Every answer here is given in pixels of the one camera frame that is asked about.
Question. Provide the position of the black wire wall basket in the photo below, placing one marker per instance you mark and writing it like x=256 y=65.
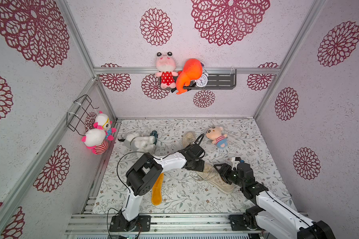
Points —
x=82 y=119

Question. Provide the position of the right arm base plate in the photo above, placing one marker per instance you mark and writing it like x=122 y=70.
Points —
x=242 y=222

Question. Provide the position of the white fluffy plush dog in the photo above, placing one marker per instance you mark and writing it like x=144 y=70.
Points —
x=139 y=144

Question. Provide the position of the white alarm clock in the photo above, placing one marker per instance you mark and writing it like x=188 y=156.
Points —
x=203 y=80

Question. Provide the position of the white plush yellow glasses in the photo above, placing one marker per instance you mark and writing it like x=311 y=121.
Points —
x=103 y=122

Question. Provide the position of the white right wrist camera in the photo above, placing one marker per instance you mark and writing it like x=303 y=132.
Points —
x=236 y=160

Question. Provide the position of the doll plush striped shirt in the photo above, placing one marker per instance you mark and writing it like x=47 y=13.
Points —
x=216 y=135

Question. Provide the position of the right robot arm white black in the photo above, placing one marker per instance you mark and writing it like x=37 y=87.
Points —
x=269 y=213

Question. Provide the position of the pink frog plush red dress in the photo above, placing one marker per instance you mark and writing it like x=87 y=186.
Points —
x=166 y=66

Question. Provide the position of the aluminium front rail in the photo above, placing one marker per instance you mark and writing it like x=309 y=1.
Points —
x=200 y=223

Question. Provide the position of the teal handheld device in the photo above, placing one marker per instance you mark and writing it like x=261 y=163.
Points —
x=154 y=133

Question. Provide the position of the orange plush toy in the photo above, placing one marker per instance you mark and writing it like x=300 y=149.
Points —
x=192 y=70

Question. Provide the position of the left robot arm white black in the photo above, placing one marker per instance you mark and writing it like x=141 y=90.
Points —
x=142 y=176

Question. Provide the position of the beige lace sneaker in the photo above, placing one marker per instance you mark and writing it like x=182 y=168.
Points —
x=188 y=138
x=210 y=175

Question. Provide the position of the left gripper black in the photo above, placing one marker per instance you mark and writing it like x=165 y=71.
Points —
x=201 y=167

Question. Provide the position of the grey metal wall shelf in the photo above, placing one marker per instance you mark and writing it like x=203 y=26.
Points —
x=218 y=80

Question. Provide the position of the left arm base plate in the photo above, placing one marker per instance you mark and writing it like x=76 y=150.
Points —
x=130 y=223

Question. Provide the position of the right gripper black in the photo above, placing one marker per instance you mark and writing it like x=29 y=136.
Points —
x=225 y=171

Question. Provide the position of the white plush red striped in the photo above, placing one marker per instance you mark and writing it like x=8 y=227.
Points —
x=94 y=139

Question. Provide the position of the yellow insole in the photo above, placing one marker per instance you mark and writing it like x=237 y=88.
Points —
x=157 y=191

